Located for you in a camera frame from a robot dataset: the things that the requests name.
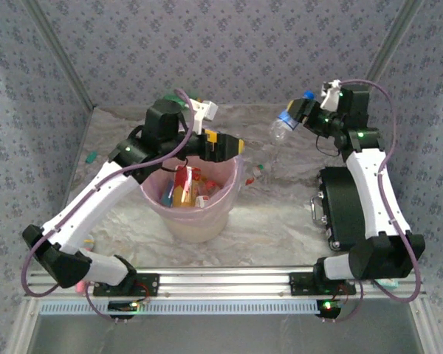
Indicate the blue-capped clear water bottle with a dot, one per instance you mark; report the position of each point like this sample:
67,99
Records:
280,129

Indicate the small cyan bottle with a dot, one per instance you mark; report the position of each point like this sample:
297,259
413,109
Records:
167,195

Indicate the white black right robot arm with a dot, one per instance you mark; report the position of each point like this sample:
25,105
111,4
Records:
369,191

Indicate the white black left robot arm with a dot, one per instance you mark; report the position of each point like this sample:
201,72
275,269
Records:
88,199

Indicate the pink lined waste bin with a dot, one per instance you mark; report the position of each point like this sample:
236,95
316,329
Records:
229,191

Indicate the cream plastic bin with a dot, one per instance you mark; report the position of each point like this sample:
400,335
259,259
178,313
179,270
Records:
199,230

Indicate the small bottle red cap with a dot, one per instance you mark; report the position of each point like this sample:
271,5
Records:
249,180

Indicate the small teal green object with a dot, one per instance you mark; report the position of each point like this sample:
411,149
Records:
91,157

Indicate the flat teal object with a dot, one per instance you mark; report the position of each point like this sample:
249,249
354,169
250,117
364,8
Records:
385,283

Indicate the small black controller board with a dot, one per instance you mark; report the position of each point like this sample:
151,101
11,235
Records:
326,307
123,306

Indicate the aluminium frame post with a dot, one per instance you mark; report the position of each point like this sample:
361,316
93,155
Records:
61,51
387,51

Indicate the aluminium mounting rail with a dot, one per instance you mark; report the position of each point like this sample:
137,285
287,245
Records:
221,282

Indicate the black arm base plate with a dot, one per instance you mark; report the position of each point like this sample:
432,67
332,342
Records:
299,284
147,285

